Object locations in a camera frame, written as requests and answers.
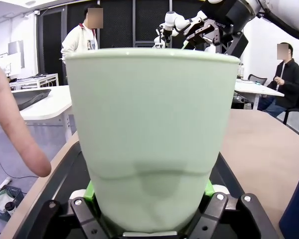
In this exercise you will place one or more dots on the dark plastic basket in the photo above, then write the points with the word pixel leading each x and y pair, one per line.
pixel 5 206

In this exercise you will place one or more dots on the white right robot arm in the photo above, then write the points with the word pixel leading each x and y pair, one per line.
pixel 289 20

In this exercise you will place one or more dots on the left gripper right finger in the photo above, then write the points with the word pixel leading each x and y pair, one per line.
pixel 219 216

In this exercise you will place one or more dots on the blue mug yellow inside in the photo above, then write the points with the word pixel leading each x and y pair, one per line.
pixel 297 206

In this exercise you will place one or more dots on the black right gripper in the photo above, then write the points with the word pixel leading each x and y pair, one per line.
pixel 235 15

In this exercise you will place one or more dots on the person in white hoodie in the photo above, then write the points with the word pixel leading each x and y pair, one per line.
pixel 79 39

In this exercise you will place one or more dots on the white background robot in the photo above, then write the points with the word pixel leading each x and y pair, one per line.
pixel 174 23

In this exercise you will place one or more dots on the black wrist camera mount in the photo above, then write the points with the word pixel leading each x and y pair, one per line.
pixel 236 46

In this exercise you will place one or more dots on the white background desk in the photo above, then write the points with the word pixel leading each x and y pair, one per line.
pixel 35 79

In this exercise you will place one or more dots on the black plastic tray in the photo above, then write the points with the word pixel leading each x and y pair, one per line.
pixel 64 184

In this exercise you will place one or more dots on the person's right hand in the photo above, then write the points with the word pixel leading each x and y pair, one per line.
pixel 15 119

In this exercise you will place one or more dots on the pale green plastic cup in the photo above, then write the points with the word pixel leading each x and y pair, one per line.
pixel 152 112

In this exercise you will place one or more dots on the white table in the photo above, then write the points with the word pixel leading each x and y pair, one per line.
pixel 40 109

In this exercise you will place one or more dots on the seated person black jacket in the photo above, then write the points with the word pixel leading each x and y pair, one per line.
pixel 286 84

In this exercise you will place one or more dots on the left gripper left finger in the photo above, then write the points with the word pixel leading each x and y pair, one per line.
pixel 84 219

